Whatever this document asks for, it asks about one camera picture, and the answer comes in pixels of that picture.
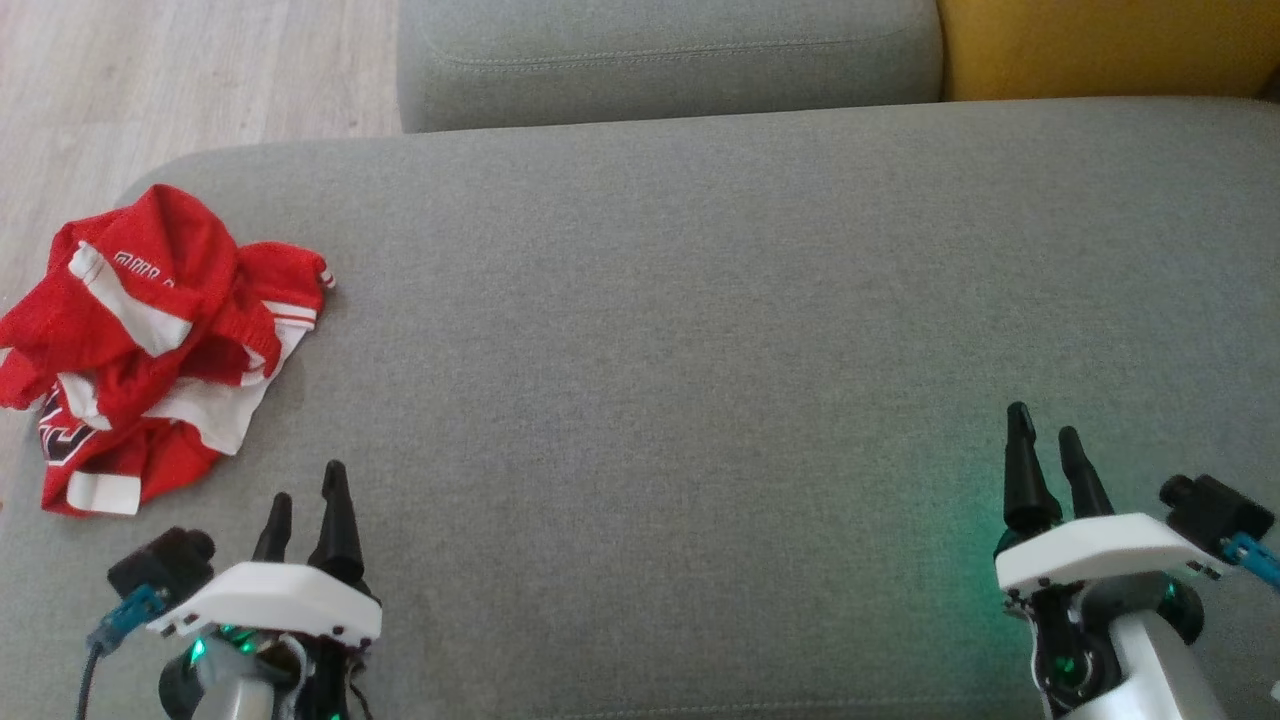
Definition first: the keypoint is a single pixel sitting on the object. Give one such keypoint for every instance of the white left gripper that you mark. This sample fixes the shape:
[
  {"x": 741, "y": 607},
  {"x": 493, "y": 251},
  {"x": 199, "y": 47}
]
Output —
[{"x": 270, "y": 598}]

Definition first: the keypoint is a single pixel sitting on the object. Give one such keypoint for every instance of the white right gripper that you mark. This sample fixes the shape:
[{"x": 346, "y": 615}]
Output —
[{"x": 1090, "y": 548}]

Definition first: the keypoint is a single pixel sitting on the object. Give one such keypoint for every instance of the red basketball jersey shirt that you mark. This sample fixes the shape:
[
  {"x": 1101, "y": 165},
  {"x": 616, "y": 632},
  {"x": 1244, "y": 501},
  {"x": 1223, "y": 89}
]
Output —
[{"x": 150, "y": 462}]

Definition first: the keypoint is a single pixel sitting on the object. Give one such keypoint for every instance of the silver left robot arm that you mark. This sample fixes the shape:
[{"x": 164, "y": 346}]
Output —
[{"x": 235, "y": 690}]

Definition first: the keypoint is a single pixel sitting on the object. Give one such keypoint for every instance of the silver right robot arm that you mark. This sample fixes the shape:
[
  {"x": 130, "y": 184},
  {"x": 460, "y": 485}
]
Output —
[{"x": 1150, "y": 660}]

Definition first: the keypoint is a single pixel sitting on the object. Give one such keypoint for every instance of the grey sofa seat cushion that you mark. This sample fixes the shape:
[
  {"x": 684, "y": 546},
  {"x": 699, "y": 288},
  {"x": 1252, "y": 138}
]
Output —
[{"x": 700, "y": 350}]

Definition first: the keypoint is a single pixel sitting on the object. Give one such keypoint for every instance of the yellow sofa cushion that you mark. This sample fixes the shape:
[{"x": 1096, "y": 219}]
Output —
[{"x": 1100, "y": 45}]

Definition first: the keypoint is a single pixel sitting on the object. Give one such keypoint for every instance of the grey sofa back cushion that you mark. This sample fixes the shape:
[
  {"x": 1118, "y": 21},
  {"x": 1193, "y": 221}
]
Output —
[{"x": 660, "y": 60}]

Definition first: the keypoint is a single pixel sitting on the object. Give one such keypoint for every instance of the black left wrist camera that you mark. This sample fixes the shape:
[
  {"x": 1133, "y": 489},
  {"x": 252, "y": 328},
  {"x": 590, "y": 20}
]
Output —
[{"x": 160, "y": 565}]

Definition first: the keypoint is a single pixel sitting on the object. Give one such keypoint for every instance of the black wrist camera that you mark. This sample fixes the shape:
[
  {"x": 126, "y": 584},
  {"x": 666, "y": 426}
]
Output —
[
  {"x": 1215, "y": 510},
  {"x": 160, "y": 565}
]

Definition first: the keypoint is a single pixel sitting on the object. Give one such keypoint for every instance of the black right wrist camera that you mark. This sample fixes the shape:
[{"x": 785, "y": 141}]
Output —
[{"x": 1215, "y": 510}]

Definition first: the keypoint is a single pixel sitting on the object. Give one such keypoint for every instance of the blue left camera connector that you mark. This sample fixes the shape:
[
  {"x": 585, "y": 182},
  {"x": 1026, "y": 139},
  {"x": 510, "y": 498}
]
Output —
[{"x": 128, "y": 615}]

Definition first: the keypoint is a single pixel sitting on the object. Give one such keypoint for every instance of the blue camera connector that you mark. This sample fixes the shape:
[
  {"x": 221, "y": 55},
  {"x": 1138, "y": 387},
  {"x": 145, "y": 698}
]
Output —
[
  {"x": 128, "y": 615},
  {"x": 1255, "y": 558}
]

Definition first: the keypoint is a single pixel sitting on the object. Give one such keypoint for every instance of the blue right camera connector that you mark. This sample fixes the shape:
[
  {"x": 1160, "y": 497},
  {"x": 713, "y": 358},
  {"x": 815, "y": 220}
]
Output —
[{"x": 1255, "y": 558}]

